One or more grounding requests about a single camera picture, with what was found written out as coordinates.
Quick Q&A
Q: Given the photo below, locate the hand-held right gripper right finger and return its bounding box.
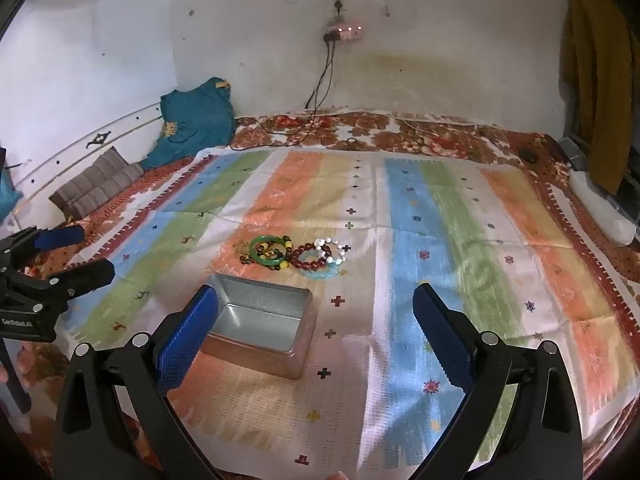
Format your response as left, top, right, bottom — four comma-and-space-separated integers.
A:
410, 282, 586, 480

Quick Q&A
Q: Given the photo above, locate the striped pastel cloth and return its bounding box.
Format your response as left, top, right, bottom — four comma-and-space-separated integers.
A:
65, 149, 640, 471

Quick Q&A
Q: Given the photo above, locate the dark red bead bracelet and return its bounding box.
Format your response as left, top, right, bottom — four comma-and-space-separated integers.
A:
291, 242, 331, 276

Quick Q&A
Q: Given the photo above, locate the mustard hanging garment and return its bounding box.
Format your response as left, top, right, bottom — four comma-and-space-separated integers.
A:
560, 0, 633, 196

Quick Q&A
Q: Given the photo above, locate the multicolour glass bead bracelet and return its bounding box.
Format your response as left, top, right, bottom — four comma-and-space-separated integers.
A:
239, 234, 296, 272

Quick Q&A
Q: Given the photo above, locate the white bolster pillow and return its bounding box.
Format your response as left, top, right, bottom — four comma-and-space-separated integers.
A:
570, 170, 638, 247

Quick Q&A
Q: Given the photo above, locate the silver metal tin box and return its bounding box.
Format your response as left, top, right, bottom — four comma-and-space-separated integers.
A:
200, 273, 317, 380

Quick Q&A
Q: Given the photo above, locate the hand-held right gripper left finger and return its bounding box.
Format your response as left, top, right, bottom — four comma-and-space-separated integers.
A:
52, 284, 221, 480

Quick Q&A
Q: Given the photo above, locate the white bead bracelet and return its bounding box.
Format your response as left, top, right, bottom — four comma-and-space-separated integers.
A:
314, 237, 351, 267

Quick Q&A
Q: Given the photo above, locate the teal cloth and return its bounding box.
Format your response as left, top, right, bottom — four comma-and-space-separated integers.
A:
0, 160, 23, 221

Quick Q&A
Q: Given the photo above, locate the green jade bangle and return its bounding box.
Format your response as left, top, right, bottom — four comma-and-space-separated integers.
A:
249, 235, 293, 266

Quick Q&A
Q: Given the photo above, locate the teal garment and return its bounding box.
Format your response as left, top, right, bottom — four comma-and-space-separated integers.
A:
140, 77, 236, 171

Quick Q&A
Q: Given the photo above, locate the grey striped cushion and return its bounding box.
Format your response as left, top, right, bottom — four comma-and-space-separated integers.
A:
48, 146, 146, 220

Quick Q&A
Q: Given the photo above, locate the pink power strip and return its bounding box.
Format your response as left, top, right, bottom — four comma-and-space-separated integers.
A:
322, 20, 365, 43

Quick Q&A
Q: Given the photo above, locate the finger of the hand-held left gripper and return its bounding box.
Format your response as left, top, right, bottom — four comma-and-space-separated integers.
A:
0, 225, 85, 262
10, 259, 116, 307

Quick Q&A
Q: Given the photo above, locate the light blue bead bracelet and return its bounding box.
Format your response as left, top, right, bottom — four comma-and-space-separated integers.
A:
300, 260, 346, 281

